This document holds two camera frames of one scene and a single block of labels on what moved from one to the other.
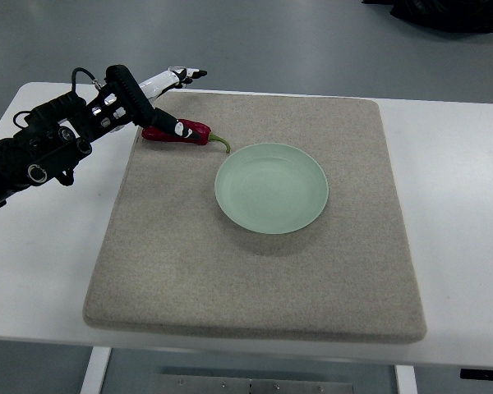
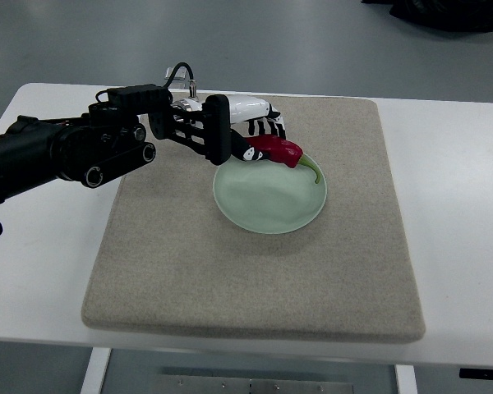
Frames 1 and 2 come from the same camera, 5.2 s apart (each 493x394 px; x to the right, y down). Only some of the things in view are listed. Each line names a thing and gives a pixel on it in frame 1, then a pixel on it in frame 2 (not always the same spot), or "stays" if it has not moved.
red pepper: [202, 130] -> [276, 148]
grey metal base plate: [211, 384] stays
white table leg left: [96, 370] stays
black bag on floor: [458, 16] stays
